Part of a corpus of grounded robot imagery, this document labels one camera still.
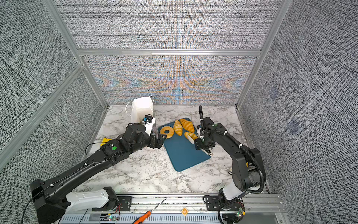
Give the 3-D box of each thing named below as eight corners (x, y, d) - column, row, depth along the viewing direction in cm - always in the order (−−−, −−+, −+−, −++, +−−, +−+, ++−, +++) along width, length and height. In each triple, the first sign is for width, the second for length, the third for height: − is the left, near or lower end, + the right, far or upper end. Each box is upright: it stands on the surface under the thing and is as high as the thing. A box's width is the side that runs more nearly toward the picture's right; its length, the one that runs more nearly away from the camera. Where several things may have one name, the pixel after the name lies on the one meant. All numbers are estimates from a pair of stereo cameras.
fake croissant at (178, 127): (173, 135, 101) (173, 132, 98) (173, 122, 108) (173, 120, 106) (182, 135, 101) (182, 132, 98) (182, 122, 108) (182, 120, 106)
